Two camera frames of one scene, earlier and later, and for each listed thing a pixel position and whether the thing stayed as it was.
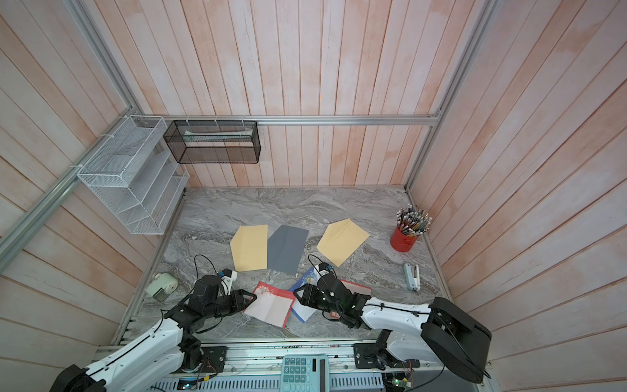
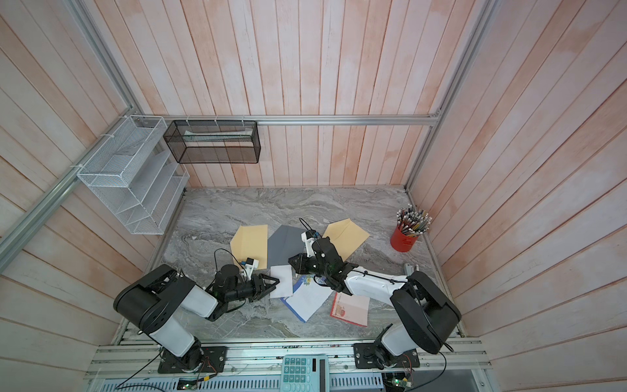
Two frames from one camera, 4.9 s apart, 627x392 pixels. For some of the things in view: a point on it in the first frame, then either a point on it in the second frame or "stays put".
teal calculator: [304, 373] stays put
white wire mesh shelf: [135, 178] stays put
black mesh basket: [214, 141] stays put
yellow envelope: [250, 247] stays put
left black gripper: [242, 291] → [260, 286]
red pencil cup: [402, 242] stays put
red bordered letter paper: [272, 305] → [283, 273]
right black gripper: [309, 296] → [300, 267]
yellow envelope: [340, 240] stays put
